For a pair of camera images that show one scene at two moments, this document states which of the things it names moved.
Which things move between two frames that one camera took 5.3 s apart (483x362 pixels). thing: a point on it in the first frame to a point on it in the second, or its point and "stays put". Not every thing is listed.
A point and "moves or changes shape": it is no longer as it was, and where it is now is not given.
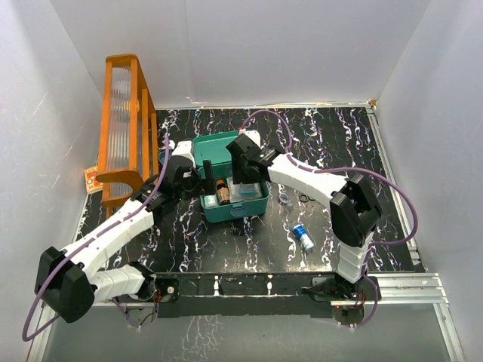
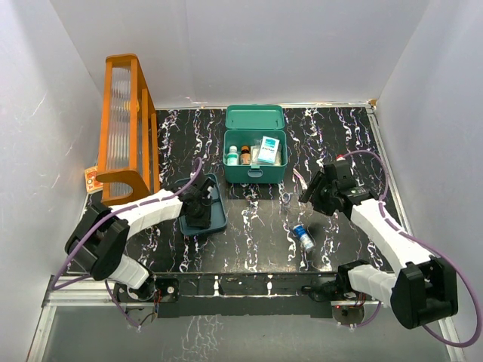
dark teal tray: [161, 156] to [218, 213]
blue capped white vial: [300, 232] stays put
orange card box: [92, 183] stays put
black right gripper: [239, 177] to [316, 179]
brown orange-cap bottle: [223, 192] moves or changes shape
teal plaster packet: [244, 191] moves or changes shape
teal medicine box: [232, 200] to [254, 144]
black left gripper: [206, 185] to [204, 221]
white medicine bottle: [209, 200] moves or changes shape
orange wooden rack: [131, 151] stays put
